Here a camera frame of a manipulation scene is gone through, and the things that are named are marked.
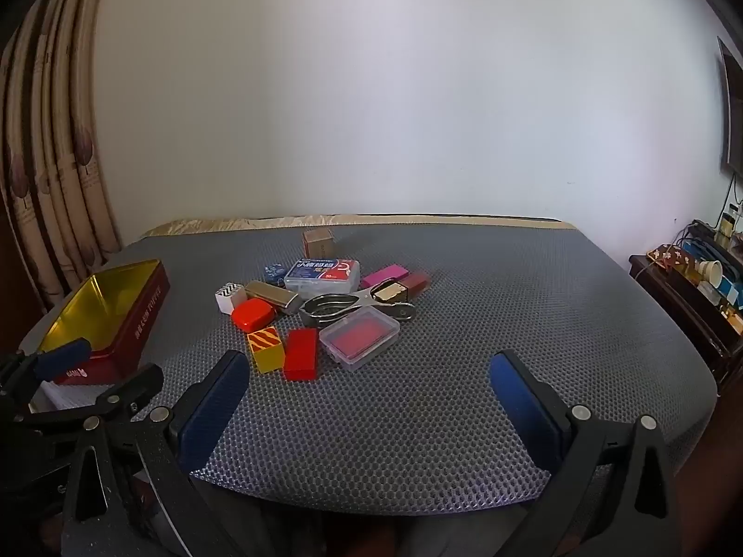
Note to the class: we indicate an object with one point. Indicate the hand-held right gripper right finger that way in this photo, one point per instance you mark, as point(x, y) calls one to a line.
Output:
point(525, 418)

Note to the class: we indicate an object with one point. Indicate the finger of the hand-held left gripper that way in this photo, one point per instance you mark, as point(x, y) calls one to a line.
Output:
point(133, 386)
point(61, 360)

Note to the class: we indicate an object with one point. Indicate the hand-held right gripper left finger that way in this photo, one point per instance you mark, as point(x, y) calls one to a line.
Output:
point(213, 415)

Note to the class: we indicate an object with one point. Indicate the red tin box gold inside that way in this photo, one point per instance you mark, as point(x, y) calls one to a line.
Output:
point(104, 307)

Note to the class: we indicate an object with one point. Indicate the yellow red striped block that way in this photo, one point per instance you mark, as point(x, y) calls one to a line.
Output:
point(267, 354)

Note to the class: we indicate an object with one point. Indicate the red rounded case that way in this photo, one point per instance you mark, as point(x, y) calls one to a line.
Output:
point(252, 314)

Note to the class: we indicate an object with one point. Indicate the black white zigzag block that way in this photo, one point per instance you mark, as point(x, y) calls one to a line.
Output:
point(229, 297)

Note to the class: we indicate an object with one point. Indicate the silver ribbed metal case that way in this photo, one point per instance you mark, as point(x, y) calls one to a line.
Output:
point(273, 296)

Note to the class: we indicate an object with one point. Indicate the clear box red ink pad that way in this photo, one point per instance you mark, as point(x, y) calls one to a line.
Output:
point(360, 342)

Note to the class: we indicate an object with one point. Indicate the dark red block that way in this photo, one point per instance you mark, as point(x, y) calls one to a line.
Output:
point(417, 284)

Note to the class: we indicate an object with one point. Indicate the clear plastic box blue label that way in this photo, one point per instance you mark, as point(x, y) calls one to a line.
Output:
point(322, 272)

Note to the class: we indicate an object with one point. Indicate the pink block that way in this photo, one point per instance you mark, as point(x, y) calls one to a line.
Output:
point(386, 275)

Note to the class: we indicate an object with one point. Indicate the small brown cardboard box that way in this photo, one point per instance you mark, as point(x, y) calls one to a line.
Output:
point(318, 243)

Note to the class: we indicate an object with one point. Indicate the brown wooden door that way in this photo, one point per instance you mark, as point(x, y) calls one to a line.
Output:
point(14, 290)

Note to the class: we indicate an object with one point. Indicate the beige satin sheet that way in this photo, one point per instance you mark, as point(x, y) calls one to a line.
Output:
point(232, 224)

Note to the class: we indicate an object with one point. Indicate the dark wooden side table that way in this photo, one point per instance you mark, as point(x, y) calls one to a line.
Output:
point(679, 307)

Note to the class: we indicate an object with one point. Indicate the beige patterned curtain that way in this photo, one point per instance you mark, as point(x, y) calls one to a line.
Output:
point(52, 156)

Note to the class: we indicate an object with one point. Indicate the red patterned box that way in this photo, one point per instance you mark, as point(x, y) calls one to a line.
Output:
point(667, 258)

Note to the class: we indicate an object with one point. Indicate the paper cup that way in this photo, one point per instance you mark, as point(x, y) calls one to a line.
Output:
point(711, 271)

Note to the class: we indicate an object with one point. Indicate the blue white box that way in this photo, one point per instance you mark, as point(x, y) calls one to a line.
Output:
point(732, 295)

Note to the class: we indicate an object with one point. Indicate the wall television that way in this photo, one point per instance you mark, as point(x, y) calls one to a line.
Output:
point(734, 116)

